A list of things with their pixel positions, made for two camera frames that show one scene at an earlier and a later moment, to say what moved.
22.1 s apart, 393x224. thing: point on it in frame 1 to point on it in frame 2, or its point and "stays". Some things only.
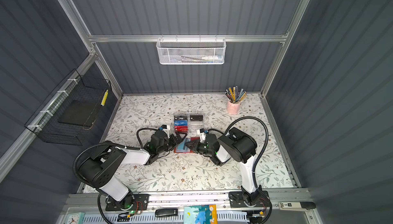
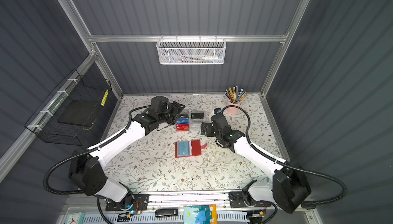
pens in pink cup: x=234 y=96 stays
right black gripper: x=196 y=146 to x=210 y=126
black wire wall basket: x=77 y=103 stays
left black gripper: x=175 y=141 to x=175 y=109
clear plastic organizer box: x=189 y=122 stays
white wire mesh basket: x=191 y=51 stays
